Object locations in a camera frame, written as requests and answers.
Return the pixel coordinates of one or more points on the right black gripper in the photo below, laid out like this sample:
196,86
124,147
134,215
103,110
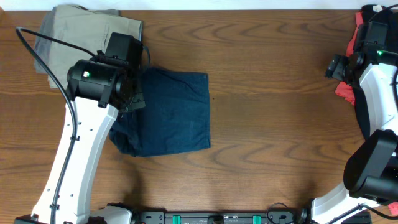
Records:
338,66

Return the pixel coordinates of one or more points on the navy blue shorts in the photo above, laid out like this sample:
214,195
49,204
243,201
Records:
175,119

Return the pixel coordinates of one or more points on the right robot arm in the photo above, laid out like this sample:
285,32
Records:
370,174

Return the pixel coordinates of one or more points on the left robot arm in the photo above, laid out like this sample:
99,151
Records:
98,90

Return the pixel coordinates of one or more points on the red garment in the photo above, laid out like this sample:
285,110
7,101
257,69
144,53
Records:
346,91

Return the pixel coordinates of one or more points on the black garment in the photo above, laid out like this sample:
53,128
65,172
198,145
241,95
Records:
362,115

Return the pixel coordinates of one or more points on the folded khaki shorts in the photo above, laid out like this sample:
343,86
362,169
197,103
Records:
74,37

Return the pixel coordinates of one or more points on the folded grey garment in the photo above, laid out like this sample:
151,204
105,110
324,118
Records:
40,53

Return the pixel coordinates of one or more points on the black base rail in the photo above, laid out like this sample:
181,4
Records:
274,215

